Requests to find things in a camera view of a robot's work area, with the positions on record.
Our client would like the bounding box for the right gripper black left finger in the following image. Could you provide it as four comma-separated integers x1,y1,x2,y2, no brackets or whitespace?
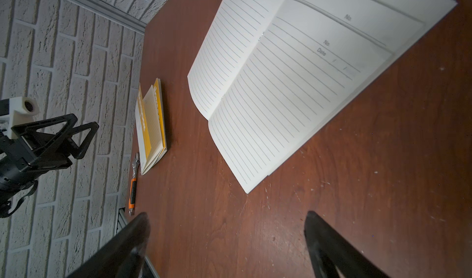
69,212,151,278

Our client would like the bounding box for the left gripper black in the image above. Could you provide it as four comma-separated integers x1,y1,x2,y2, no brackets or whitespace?
1,114,99,197

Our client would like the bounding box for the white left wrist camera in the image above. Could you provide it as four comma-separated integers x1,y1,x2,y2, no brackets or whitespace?
1,97,39,140

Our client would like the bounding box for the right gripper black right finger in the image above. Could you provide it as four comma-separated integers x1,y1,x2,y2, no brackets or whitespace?
304,211,388,278

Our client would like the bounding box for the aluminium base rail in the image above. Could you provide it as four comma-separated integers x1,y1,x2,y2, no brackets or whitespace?
115,208,160,278

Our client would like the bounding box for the lined notebook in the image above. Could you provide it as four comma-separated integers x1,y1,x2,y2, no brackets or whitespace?
188,0,456,193
135,78,168,175

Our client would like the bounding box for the orange adjustable wrench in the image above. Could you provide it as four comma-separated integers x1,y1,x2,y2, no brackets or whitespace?
128,153,140,216

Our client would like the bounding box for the left aluminium corner post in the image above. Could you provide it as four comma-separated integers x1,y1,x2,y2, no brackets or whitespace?
67,0,146,35

